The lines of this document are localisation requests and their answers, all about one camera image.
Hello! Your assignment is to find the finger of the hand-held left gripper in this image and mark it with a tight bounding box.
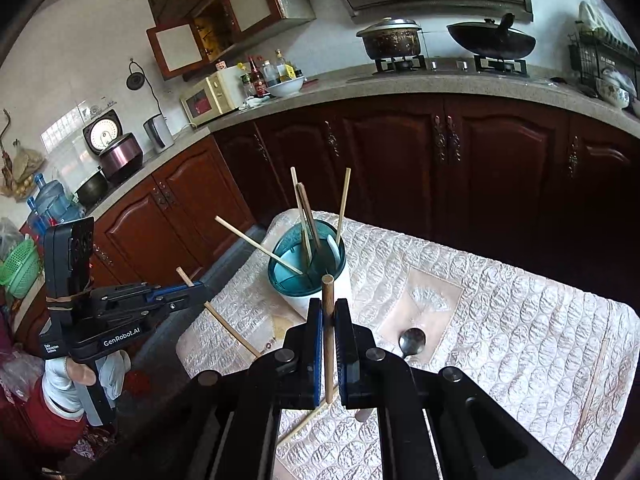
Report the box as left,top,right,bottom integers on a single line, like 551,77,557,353
105,294,217,322
97,282,207,306

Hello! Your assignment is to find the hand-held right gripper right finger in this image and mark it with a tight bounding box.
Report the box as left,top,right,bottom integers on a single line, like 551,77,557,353
334,299,576,480

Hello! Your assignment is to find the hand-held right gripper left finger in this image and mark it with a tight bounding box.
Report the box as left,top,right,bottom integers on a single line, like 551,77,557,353
165,299,323,480

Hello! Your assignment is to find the floral cutlery holder cup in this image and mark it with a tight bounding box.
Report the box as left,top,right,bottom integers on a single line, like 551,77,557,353
267,220,353,321

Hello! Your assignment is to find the dark brown wooden chopstick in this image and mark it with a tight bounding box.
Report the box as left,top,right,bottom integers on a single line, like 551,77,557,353
296,182,323,261

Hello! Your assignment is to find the person's left hand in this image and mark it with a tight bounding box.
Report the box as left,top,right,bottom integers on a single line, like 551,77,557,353
44,349,132,413

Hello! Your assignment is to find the green plastic basket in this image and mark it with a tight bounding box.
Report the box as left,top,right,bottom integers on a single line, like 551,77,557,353
0,237,42,300

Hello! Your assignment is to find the blue water jug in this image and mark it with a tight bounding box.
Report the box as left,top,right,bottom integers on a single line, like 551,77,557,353
26,195,86,236
34,172,68,213

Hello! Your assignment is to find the brown wooden cabinet door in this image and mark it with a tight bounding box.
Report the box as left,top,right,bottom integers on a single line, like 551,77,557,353
445,102,571,261
212,125,278,226
150,137,257,256
252,110,351,228
342,105,447,241
92,180,211,306
565,110,640,291

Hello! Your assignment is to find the shiny metal spoon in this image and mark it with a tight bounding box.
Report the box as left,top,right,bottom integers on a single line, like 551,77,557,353
397,327,427,361

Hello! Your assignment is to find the black cooking pot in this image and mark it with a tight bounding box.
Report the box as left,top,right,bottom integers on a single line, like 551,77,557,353
74,169,110,207

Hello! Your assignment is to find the pale wooden chopstick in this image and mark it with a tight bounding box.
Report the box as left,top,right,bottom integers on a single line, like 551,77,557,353
214,215,305,276

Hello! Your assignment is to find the hanging bag of dried goods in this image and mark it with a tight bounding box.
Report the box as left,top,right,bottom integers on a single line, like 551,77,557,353
0,110,46,198

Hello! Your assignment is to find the maroon rice cooker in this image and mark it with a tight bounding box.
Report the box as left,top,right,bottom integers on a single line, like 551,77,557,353
82,109,144,182

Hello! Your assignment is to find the red container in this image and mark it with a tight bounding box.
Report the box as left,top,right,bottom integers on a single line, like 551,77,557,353
22,385,81,443

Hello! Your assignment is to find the grey electric kettle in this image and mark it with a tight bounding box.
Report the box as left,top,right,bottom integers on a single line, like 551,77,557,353
144,114,176,154

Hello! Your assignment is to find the quilted peach tablecloth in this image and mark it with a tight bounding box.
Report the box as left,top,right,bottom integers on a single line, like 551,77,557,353
176,210,626,480

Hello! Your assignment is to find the cream microwave oven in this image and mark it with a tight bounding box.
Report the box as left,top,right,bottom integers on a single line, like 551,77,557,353
180,67,247,128

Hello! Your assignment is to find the red label sauce bottle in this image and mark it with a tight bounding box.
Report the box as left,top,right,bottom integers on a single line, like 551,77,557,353
250,56,266,98

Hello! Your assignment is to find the white bowl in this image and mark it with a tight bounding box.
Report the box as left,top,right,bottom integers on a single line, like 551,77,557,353
266,76,307,99

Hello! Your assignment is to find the yellow oil bottle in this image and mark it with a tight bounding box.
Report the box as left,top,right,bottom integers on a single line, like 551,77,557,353
274,49,296,83

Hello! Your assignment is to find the grey stone countertop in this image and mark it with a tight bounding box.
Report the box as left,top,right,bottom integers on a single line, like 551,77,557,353
70,67,640,211

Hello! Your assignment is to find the gas stove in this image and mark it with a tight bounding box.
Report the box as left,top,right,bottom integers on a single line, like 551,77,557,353
345,54,531,83

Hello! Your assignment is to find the stained steel pot with lid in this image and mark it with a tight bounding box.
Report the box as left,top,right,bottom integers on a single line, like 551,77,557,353
356,16,424,61

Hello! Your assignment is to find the black wok with lid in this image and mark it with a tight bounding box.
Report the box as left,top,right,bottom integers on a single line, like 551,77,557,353
446,12,537,61

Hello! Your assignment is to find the floral ceramic bowl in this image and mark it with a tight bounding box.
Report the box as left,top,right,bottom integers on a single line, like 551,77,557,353
600,67,632,109

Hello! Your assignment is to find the black wall hanging fixture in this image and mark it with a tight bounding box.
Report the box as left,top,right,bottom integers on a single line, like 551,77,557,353
125,59,147,92

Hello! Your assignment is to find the black wire dish rack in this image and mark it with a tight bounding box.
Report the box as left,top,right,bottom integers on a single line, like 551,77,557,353
567,2,640,101

